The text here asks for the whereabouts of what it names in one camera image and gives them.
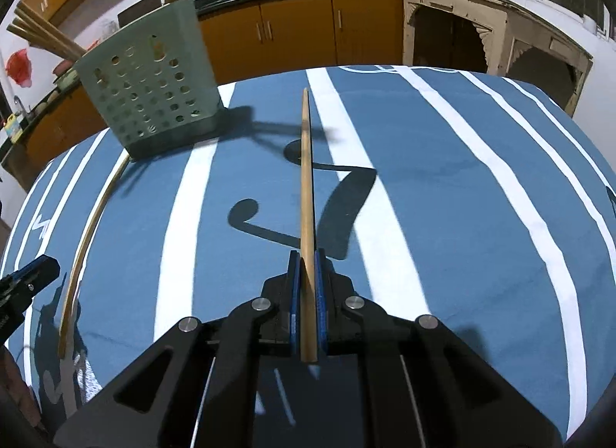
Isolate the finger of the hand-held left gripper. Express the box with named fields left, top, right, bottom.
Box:
left=0, top=255, right=61, bottom=347

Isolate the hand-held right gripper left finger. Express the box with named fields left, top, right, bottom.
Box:
left=53, top=250, right=303, bottom=448

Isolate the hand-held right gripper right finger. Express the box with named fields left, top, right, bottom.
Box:
left=314, top=248, right=564, bottom=448

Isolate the green perforated utensil holder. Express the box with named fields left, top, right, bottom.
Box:
left=74, top=0, right=229, bottom=161

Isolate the person's left forearm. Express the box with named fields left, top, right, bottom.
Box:
left=0, top=347, right=42, bottom=434

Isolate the orange side cabinet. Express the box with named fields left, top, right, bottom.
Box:
left=0, top=87, right=109, bottom=189

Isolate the yellow packet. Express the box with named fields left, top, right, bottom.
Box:
left=4, top=113, right=23, bottom=143

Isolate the blue white striped tablecloth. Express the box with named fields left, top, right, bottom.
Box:
left=0, top=65, right=616, bottom=448

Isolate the red plastic bag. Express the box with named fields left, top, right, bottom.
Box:
left=6, top=48, right=34, bottom=87

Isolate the orange base cabinet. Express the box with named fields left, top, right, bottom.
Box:
left=197, top=0, right=405, bottom=85

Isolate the dark panel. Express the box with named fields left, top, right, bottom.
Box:
left=118, top=0, right=162, bottom=27

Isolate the beige carved cabinet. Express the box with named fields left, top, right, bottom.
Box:
left=402, top=0, right=594, bottom=116

